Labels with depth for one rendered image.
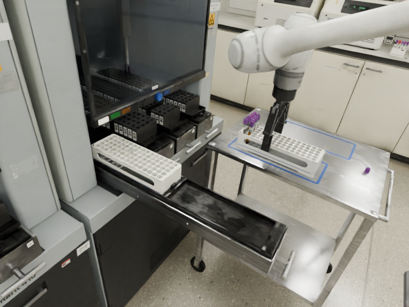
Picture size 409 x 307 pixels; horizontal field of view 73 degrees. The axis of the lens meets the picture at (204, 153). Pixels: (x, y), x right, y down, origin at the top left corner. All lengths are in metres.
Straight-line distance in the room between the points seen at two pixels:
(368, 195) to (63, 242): 0.92
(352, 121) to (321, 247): 1.71
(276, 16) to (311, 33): 2.28
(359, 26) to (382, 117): 2.32
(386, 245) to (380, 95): 1.33
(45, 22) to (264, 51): 0.50
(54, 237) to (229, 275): 1.03
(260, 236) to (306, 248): 0.76
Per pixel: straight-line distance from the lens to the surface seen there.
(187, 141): 1.17
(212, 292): 1.59
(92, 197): 0.97
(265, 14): 3.03
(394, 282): 2.03
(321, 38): 0.71
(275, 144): 1.02
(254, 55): 0.75
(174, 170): 0.84
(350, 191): 1.02
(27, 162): 0.81
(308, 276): 1.43
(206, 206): 0.83
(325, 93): 2.97
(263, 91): 3.14
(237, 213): 0.82
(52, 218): 0.94
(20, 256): 0.83
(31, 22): 0.73
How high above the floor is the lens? 1.38
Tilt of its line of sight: 34 degrees down
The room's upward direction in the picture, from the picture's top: 6 degrees clockwise
